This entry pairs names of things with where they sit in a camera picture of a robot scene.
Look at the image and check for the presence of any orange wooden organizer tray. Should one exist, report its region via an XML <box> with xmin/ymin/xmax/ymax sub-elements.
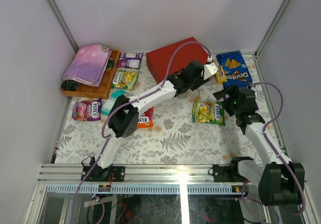
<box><xmin>61</xmin><ymin>50</ymin><xmax>121</xmax><ymax>99</ymax></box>

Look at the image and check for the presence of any red paper bag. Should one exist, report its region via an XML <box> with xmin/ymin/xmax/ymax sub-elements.
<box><xmin>146</xmin><ymin>37</ymin><xmax>211</xmax><ymax>84</ymax></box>

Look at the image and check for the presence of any yellow candy packet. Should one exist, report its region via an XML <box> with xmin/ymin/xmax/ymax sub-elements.
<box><xmin>215</xmin><ymin>65</ymin><xmax>227</xmax><ymax>85</ymax></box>

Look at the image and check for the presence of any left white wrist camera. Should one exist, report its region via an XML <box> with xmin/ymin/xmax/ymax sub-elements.
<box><xmin>203</xmin><ymin>56</ymin><xmax>218</xmax><ymax>80</ymax></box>

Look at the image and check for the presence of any orange fruits candy packet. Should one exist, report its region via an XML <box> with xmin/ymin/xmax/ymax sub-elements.
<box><xmin>137</xmin><ymin>107</ymin><xmax>154</xmax><ymax>129</ymax></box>

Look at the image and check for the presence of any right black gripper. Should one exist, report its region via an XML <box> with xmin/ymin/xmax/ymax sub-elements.
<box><xmin>213</xmin><ymin>84</ymin><xmax>242</xmax><ymax>117</ymax></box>

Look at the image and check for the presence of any dark patterned item in tray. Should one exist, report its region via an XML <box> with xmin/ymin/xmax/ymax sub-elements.
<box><xmin>61</xmin><ymin>80</ymin><xmax>80</xmax><ymax>91</ymax></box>

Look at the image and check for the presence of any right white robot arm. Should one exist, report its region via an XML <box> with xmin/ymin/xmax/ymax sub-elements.
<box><xmin>213</xmin><ymin>84</ymin><xmax>305</xmax><ymax>206</ymax></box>

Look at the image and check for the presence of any purple cable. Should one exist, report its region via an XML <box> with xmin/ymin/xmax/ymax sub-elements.
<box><xmin>71</xmin><ymin>41</ymin><xmax>213</xmax><ymax>224</ymax></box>
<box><xmin>240</xmin><ymin>82</ymin><xmax>306</xmax><ymax>223</ymax></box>

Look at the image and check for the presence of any blue snack packet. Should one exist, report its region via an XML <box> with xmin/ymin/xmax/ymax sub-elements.
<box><xmin>216</xmin><ymin>51</ymin><xmax>253</xmax><ymax>89</ymax></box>

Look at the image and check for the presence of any teal candy packet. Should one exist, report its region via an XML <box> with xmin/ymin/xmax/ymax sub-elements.
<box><xmin>101</xmin><ymin>89</ymin><xmax>132</xmax><ymax>115</ymax></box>

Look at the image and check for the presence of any aluminium front rail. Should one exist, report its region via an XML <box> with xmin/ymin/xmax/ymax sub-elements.
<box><xmin>37</xmin><ymin>163</ymin><xmax>308</xmax><ymax>184</ymax></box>

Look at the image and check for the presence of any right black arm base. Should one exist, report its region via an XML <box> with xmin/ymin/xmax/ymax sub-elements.
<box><xmin>208</xmin><ymin>156</ymin><xmax>253</xmax><ymax>183</ymax></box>

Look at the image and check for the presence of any folded purple cloth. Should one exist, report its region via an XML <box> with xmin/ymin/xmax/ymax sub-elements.
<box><xmin>62</xmin><ymin>44</ymin><xmax>112</xmax><ymax>87</ymax></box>

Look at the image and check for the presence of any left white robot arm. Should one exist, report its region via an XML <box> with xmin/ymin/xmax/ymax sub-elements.
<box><xmin>92</xmin><ymin>60</ymin><xmax>217</xmax><ymax>181</ymax></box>

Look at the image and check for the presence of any floral table mat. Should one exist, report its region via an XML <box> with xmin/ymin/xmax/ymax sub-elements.
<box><xmin>54</xmin><ymin>54</ymin><xmax>286</xmax><ymax>165</ymax></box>

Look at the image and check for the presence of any purple berries candy packet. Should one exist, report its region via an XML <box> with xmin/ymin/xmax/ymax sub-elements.
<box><xmin>72</xmin><ymin>99</ymin><xmax>102</xmax><ymax>122</ymax></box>

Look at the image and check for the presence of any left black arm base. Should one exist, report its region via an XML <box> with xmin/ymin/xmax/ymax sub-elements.
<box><xmin>81</xmin><ymin>157</ymin><xmax>125</xmax><ymax>183</ymax></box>

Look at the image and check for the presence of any yellow green snack packet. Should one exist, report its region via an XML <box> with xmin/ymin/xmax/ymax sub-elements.
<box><xmin>111</xmin><ymin>70</ymin><xmax>139</xmax><ymax>90</ymax></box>
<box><xmin>192</xmin><ymin>101</ymin><xmax>225</xmax><ymax>126</ymax></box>

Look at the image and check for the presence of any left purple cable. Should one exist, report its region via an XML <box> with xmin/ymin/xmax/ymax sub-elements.
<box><xmin>71</xmin><ymin>41</ymin><xmax>213</xmax><ymax>224</ymax></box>

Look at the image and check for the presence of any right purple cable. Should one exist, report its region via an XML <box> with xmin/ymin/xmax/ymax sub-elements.
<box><xmin>240</xmin><ymin>82</ymin><xmax>306</xmax><ymax>223</ymax></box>

